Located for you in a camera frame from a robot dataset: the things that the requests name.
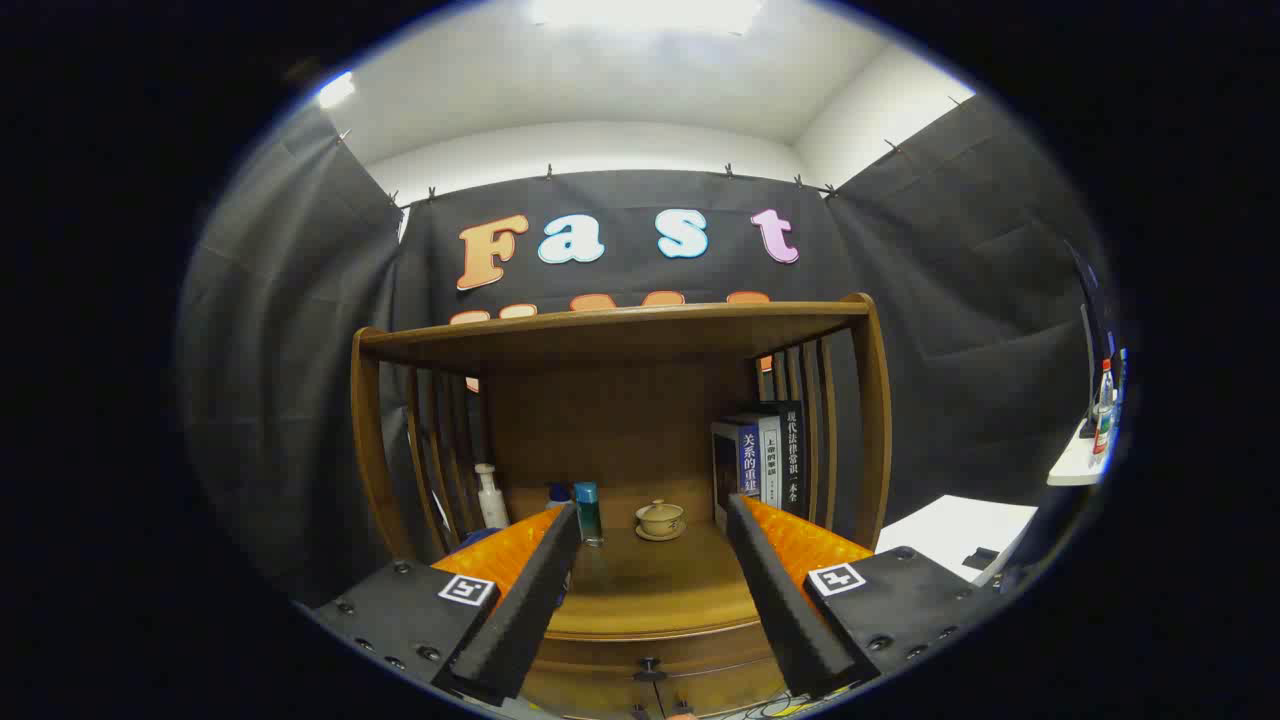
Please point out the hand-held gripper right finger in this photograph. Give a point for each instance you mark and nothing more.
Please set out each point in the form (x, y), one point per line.
(770, 590)

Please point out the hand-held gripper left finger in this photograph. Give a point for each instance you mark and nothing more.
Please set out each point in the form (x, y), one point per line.
(535, 590)

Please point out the wooden drawer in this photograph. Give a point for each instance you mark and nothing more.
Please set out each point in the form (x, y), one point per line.
(600, 682)

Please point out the wooden countertop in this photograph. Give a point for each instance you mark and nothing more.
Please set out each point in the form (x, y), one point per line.
(650, 580)

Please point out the wooden cabinet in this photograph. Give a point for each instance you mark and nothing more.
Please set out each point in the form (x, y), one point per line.
(600, 420)

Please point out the white side cabinet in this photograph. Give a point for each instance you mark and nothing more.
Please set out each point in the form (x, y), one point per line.
(950, 525)

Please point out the clear bottle teal cap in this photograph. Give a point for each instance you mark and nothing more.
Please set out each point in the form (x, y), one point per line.
(588, 512)

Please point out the white pump bottle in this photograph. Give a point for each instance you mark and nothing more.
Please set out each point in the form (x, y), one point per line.
(492, 505)

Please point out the white bottle blue cap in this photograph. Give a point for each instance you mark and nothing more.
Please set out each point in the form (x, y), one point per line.
(558, 494)

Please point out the beige lidded teacup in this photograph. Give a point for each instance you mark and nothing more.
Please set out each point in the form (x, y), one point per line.
(661, 520)

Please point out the blue spine book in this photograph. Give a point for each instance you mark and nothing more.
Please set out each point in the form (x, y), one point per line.
(748, 460)

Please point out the white spine book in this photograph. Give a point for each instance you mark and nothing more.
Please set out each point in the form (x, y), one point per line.
(771, 455)

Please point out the black spine book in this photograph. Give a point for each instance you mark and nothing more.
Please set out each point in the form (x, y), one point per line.
(792, 450)

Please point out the small black box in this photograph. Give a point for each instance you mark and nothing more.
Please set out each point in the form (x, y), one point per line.
(980, 558)

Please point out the red label water bottle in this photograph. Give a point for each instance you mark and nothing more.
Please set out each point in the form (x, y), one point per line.
(1104, 415)

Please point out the ceiling light panel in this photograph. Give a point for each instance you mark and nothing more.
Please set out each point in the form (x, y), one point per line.
(645, 14)
(336, 90)

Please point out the white wall shelf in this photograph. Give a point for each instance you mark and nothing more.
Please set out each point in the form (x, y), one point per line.
(1075, 465)

